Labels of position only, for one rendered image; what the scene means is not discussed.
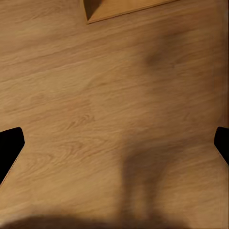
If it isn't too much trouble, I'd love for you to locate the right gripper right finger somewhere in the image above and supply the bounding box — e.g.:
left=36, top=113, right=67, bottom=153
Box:
left=214, top=127, right=229, bottom=165

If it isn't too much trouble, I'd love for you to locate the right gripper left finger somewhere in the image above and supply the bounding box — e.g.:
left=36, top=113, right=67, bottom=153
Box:
left=0, top=127, right=25, bottom=184

